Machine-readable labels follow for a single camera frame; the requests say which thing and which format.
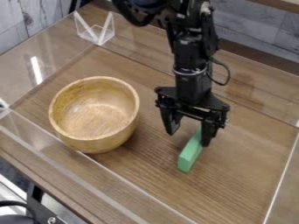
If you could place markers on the clear acrylic corner bracket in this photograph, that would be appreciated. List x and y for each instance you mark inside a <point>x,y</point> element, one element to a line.
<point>96,34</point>

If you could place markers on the black table leg bracket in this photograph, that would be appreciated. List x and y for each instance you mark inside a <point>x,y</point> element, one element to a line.
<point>44,216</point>

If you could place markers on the clear acrylic enclosure wall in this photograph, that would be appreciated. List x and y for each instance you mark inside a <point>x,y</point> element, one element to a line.
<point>243,181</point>

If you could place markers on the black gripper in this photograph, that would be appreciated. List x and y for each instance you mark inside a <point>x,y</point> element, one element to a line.
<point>190,99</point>

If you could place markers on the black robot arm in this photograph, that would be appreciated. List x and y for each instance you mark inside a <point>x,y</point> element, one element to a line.
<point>193,41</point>

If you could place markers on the green stick block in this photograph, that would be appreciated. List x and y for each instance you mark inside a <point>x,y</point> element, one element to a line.
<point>189,152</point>

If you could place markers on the wooden bowl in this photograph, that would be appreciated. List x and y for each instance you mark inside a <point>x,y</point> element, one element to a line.
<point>116,128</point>

